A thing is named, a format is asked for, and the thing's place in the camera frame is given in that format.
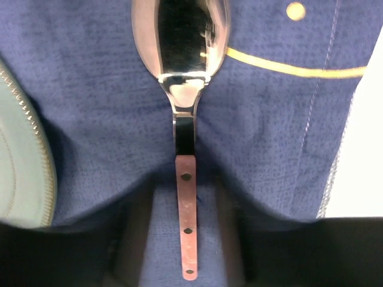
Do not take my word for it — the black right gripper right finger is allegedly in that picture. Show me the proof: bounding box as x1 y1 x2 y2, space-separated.
216 178 382 286

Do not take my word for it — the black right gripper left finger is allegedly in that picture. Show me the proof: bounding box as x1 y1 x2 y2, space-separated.
1 178 154 286

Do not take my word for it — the green ceramic plate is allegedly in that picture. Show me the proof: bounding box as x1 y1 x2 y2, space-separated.
1 63 57 228

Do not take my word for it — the blue cloth placemat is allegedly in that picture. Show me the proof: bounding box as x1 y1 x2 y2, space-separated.
1 1 382 286

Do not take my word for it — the pink handled spoon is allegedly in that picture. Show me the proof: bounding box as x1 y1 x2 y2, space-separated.
131 0 230 281

